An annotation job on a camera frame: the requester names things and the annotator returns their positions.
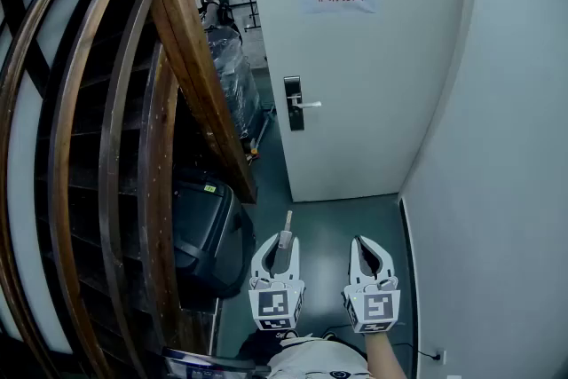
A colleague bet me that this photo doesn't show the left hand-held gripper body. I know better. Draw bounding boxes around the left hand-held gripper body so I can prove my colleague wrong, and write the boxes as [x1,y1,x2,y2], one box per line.
[247,276,307,332]

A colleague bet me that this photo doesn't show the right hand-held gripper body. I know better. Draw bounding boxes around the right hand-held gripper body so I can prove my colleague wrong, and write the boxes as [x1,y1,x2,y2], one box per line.
[342,276,402,336]

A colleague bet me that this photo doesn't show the small metal key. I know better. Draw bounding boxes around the small metal key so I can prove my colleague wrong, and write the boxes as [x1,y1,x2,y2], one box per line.
[271,210,295,274]

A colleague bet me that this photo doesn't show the white door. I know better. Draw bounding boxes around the white door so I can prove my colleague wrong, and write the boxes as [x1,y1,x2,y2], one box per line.
[242,0,472,204]

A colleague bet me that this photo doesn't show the person's left forearm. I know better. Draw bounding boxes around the person's left forearm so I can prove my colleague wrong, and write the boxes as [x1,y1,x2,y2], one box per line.
[238,328,299,363]

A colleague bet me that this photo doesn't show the person's right forearm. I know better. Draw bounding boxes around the person's right forearm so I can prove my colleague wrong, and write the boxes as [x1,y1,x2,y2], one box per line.
[364,331,408,379]

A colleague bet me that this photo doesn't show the black baseboard strip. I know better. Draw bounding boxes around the black baseboard strip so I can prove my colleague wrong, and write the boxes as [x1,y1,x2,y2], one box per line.
[398,196,422,379]

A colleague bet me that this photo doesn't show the black hard case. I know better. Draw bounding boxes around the black hard case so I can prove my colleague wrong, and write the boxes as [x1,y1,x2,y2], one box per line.
[171,176,257,299]

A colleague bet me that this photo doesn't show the person's white printed shirt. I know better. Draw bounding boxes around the person's white printed shirt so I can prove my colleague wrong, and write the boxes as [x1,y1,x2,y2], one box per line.
[264,334,373,379]

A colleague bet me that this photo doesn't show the black chest mounted device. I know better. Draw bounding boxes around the black chest mounted device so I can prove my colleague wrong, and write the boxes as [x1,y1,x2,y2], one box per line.
[161,347,272,379]

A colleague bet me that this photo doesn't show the plastic wrapped pallet load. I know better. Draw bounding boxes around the plastic wrapped pallet load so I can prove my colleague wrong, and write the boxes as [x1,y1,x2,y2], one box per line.
[205,27,264,139]

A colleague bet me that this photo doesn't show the black power cable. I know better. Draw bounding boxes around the black power cable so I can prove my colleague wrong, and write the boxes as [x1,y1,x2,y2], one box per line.
[389,340,441,359]

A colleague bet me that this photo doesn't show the curved wooden stair post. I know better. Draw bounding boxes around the curved wooden stair post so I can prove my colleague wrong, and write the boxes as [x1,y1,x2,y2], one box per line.
[137,43,181,354]

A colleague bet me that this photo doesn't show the silver door handle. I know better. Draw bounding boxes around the silver door handle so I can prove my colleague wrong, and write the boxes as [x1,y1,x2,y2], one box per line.
[286,94,323,109]

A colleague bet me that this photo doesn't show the curved metal stair rail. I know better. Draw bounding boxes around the curved metal stair rail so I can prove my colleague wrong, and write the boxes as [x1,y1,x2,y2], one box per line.
[98,0,162,369]

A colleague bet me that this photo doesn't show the curved wooden stair rail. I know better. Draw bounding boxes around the curved wooden stair rail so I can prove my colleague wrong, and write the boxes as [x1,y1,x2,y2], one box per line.
[0,0,110,379]
[46,0,154,379]

